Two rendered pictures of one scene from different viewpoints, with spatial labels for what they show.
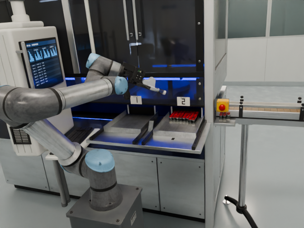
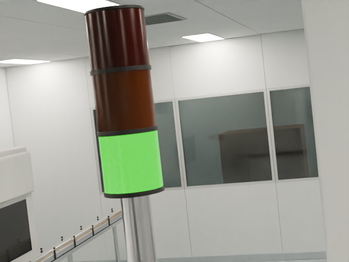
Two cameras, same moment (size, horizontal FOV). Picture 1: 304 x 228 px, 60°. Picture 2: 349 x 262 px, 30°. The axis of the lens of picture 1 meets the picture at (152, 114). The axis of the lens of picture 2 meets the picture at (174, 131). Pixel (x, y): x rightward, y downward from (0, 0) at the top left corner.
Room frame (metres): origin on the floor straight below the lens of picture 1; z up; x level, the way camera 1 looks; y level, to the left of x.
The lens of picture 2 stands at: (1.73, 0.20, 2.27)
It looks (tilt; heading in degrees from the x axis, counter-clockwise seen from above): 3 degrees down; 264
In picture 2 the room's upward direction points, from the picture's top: 6 degrees counter-clockwise
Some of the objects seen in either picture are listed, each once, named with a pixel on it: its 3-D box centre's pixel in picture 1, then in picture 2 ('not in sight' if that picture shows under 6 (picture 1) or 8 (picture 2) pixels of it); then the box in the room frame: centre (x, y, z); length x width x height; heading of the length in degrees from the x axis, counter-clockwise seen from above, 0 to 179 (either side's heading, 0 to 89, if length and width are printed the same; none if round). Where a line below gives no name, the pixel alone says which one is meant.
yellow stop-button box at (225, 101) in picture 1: (222, 105); not in sight; (1.60, -0.46, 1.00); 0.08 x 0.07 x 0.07; 159
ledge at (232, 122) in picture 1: (225, 121); not in sight; (1.63, -0.49, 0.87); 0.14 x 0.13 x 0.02; 159
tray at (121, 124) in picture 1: (132, 121); not in sight; (1.70, 0.14, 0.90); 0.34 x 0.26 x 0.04; 159
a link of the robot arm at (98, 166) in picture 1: (99, 167); not in sight; (1.00, 0.24, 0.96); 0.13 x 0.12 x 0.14; 56
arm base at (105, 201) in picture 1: (104, 190); not in sight; (1.00, 0.24, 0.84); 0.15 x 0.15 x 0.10
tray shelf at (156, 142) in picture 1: (152, 130); not in sight; (1.57, 0.00, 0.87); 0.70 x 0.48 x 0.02; 69
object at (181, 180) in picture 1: (115, 139); not in sight; (2.43, 0.39, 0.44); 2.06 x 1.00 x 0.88; 69
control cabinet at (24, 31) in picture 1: (35, 85); not in sight; (1.70, 0.74, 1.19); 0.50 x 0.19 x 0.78; 169
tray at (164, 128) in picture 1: (180, 123); not in sight; (1.58, -0.18, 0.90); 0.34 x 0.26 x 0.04; 159
